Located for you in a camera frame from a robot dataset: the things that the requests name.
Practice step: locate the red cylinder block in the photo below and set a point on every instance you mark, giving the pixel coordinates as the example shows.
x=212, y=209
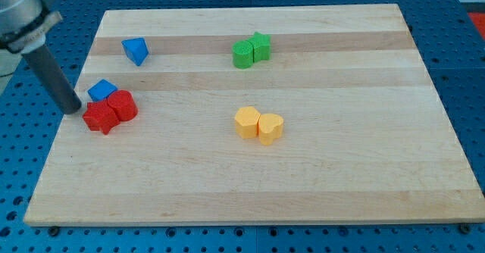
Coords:
x=123, y=104

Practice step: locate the red star block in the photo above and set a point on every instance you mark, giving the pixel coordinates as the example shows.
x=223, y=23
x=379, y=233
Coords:
x=99, y=116

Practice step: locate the yellow heart block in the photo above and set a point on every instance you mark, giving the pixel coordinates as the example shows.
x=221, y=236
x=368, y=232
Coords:
x=270, y=127

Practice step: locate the green star block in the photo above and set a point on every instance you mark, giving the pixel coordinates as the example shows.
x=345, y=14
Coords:
x=261, y=44

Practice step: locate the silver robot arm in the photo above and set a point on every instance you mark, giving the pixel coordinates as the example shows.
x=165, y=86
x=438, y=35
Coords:
x=24, y=26

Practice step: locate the green cylinder block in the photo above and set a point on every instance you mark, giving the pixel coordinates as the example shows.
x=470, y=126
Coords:
x=243, y=53

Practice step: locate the red object at edge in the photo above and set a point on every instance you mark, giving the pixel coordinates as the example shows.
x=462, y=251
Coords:
x=478, y=19

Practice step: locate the yellow hexagon block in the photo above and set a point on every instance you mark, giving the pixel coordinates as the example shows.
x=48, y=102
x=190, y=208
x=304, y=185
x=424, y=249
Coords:
x=246, y=122

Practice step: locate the blue cube block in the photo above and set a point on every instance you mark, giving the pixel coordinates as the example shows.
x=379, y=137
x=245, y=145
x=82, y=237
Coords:
x=101, y=90

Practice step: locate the blue triangle block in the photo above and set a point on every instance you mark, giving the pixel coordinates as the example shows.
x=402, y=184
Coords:
x=136, y=50

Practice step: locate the wooden board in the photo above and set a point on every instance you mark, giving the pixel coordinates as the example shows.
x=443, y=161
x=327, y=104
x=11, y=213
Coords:
x=285, y=115

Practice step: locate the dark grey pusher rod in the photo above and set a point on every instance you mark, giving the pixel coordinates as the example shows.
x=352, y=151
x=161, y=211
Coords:
x=51, y=76

